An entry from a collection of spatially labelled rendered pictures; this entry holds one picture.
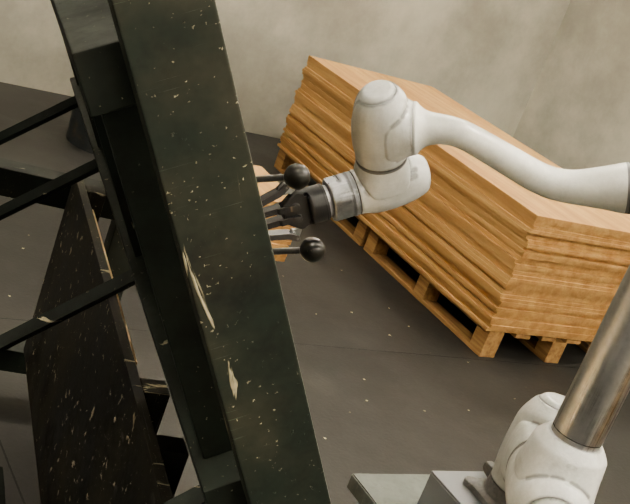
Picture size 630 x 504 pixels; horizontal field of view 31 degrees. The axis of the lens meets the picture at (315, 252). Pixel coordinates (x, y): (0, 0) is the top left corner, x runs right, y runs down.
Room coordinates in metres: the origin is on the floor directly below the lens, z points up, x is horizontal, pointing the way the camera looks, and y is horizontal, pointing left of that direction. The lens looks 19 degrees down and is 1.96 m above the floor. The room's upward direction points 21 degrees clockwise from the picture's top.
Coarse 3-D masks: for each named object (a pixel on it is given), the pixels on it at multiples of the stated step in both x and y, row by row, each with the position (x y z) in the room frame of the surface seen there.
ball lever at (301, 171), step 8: (288, 168) 1.53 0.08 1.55; (296, 168) 1.52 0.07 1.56; (304, 168) 1.53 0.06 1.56; (256, 176) 1.54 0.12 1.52; (264, 176) 1.54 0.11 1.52; (272, 176) 1.54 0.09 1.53; (280, 176) 1.54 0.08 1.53; (288, 176) 1.52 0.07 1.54; (296, 176) 1.52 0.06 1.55; (304, 176) 1.52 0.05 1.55; (288, 184) 1.52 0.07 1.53; (296, 184) 1.52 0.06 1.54; (304, 184) 1.52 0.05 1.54
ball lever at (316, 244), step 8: (304, 240) 1.56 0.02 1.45; (312, 240) 1.55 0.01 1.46; (320, 240) 1.56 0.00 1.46; (272, 248) 1.57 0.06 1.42; (280, 248) 1.57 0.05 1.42; (288, 248) 1.56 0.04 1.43; (296, 248) 1.56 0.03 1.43; (304, 248) 1.55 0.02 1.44; (312, 248) 1.54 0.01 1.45; (320, 248) 1.55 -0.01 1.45; (304, 256) 1.55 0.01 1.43; (312, 256) 1.54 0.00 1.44; (320, 256) 1.55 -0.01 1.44
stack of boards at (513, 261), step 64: (320, 64) 7.05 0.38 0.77; (320, 128) 6.85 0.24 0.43; (448, 192) 5.76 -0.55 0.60; (512, 192) 5.48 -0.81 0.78; (384, 256) 6.14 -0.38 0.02; (448, 256) 5.58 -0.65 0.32; (512, 256) 5.23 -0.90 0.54; (576, 256) 5.42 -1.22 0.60; (448, 320) 5.50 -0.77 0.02; (512, 320) 5.27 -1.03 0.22; (576, 320) 5.52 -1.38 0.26
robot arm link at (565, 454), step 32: (608, 320) 1.97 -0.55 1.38; (608, 352) 1.95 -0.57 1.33; (576, 384) 1.97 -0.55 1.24; (608, 384) 1.94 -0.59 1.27; (576, 416) 1.95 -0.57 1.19; (608, 416) 1.95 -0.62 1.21; (544, 448) 1.94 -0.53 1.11; (576, 448) 1.94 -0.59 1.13; (512, 480) 1.96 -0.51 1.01; (544, 480) 1.90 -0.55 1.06; (576, 480) 1.91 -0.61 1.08
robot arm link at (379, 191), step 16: (416, 160) 2.16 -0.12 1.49; (368, 176) 2.10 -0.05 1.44; (384, 176) 2.10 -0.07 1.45; (400, 176) 2.12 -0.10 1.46; (416, 176) 2.15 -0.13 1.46; (368, 192) 2.11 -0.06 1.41; (384, 192) 2.11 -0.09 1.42; (400, 192) 2.13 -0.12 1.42; (416, 192) 2.15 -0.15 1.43; (368, 208) 2.12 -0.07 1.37; (384, 208) 2.14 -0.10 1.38
